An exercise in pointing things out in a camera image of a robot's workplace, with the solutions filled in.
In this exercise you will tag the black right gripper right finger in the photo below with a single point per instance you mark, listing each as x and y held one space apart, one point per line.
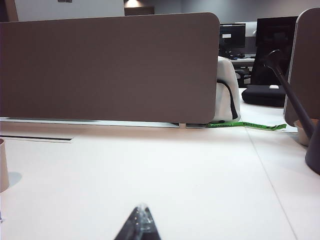
148 227

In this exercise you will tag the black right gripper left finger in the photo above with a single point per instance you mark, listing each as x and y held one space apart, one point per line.
131 227

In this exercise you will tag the brown paper cup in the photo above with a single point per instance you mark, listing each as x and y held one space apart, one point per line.
3 165

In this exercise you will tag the white partition foot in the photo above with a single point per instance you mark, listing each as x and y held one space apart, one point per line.
182 125

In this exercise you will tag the green printed tape strip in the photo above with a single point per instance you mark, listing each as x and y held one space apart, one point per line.
250 124

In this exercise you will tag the wide brown desk partition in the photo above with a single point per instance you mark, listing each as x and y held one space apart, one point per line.
112 70

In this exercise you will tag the small white earbud case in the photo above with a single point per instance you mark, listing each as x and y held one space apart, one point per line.
274 87

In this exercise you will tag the dark long-spout watering can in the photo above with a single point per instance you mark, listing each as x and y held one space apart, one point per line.
295 102

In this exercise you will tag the black computer monitor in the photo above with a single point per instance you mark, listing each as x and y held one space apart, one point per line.
232 36
270 50

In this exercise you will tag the narrow brown desk partition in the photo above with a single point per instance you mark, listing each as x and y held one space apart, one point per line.
306 62

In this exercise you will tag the silver partition base rail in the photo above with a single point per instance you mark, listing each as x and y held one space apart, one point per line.
100 122

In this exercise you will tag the metal wall switch plate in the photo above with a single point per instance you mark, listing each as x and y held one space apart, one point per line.
65 1

